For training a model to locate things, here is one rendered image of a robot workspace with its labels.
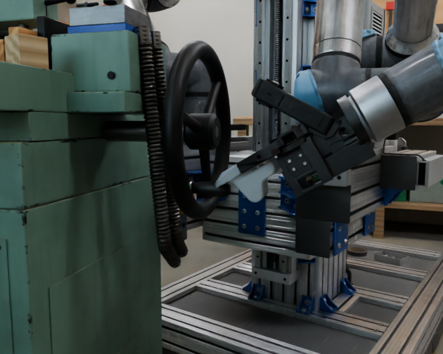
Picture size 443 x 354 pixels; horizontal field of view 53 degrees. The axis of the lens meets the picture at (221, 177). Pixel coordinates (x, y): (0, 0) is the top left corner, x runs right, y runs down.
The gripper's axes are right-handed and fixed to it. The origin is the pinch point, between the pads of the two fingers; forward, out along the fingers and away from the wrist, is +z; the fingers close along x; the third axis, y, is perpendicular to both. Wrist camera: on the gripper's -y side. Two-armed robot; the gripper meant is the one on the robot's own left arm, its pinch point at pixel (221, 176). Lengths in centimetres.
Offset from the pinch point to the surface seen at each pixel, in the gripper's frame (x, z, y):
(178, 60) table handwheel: -0.5, -2.9, -17.2
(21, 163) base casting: -11.9, 19.4, -13.9
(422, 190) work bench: 280, -41, 70
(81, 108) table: -1.7, 13.5, -19.0
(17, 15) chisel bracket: 6.4, 20.1, -41.7
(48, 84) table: -5.9, 14.0, -23.0
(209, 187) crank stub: 0.7, 2.5, 0.4
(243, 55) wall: 338, 31, -95
